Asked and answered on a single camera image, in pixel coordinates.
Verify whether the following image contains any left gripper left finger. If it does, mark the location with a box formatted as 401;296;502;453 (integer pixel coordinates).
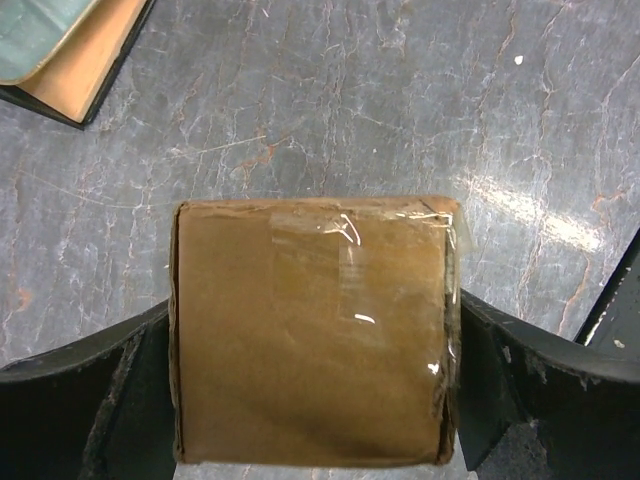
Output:
1;302;176;479

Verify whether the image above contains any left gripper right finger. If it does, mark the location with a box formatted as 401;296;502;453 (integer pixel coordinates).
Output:
458;291;639;479

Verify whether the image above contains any brown cardboard express box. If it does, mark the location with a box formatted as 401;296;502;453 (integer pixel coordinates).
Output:
169;195;469;468

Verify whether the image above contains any teal rectangular plate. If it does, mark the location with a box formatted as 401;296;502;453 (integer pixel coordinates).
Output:
1;0;98;85

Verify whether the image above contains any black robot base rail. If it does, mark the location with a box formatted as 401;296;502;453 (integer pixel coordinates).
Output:
575;232;640;362

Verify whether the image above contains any black wire wooden shelf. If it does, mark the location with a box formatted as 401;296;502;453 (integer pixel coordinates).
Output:
1;0;155;130

